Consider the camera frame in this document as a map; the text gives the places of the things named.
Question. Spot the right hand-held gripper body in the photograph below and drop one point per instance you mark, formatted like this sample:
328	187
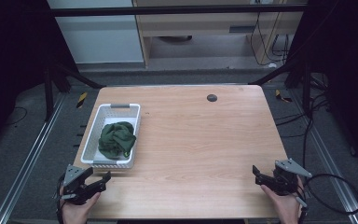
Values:
287	179

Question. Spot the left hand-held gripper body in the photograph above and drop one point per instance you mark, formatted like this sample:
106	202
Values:
74	180

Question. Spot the dark green cloth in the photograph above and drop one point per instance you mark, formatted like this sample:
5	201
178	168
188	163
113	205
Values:
116	140

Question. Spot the white plastic basket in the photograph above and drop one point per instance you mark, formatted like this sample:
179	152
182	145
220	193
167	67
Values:
107	113

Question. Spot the person's right hand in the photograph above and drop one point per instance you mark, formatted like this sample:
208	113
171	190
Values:
284	207

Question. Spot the person's left hand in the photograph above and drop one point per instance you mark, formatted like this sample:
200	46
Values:
77	211

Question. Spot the yellow black floor tape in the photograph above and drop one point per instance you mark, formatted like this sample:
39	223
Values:
81	99
281	96

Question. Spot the grey round table grommet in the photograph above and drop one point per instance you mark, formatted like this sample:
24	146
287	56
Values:
212	98

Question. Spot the black metal stand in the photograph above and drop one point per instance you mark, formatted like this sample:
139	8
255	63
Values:
306	90
48	93

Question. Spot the dark curtain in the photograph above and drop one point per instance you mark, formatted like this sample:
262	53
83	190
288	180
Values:
12	62
348	77

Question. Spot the white cabinet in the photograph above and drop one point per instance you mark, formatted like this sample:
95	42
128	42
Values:
102	40

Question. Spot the light wooden desk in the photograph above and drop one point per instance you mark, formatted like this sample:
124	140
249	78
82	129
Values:
192	23

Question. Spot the aluminium floor rail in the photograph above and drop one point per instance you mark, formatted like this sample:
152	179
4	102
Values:
329	165
28	161

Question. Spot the black horizontal frame bar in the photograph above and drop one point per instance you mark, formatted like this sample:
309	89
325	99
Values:
167	10

